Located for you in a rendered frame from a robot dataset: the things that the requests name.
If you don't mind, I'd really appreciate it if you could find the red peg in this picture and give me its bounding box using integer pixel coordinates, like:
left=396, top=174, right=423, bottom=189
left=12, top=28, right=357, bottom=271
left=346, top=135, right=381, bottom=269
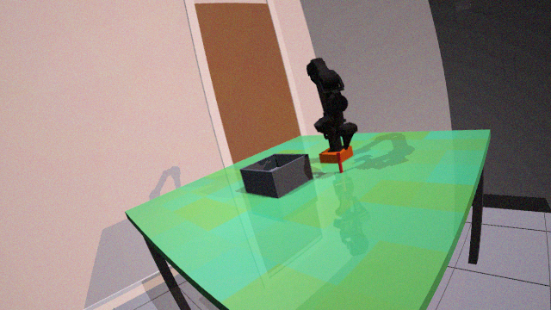
left=336, top=152, right=343, bottom=173

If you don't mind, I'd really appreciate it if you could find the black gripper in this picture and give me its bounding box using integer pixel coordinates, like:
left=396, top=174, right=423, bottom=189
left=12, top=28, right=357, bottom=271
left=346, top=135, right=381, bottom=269
left=325, top=108, right=357, bottom=150

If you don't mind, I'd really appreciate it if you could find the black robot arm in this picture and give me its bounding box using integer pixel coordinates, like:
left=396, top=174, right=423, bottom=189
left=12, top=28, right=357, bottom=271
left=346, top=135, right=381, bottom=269
left=306, top=58, right=348, bottom=152

